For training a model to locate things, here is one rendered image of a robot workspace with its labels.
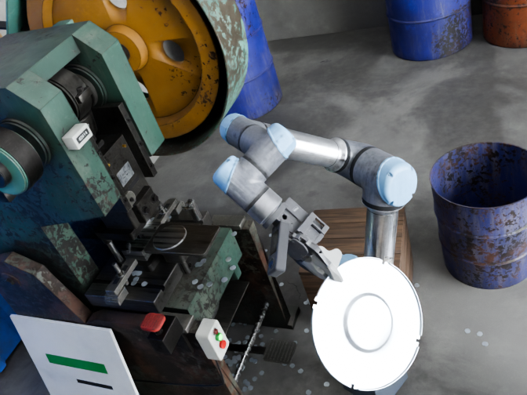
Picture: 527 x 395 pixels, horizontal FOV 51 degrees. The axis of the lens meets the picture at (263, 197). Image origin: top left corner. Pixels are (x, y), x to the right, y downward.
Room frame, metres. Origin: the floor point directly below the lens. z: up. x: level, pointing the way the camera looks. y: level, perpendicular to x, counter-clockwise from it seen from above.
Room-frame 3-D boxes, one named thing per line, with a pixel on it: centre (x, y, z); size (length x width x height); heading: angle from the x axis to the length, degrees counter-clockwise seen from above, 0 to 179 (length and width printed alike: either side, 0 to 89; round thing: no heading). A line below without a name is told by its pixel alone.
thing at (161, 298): (1.59, 0.46, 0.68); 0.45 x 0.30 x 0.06; 148
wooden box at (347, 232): (1.66, -0.29, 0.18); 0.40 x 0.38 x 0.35; 63
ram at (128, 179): (1.57, 0.43, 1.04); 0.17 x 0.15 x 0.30; 58
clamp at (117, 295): (1.45, 0.55, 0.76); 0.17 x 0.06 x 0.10; 148
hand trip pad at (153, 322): (1.19, 0.44, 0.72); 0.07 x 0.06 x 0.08; 58
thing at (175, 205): (1.74, 0.37, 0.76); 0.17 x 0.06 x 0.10; 148
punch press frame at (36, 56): (1.67, 0.58, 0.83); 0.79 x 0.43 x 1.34; 58
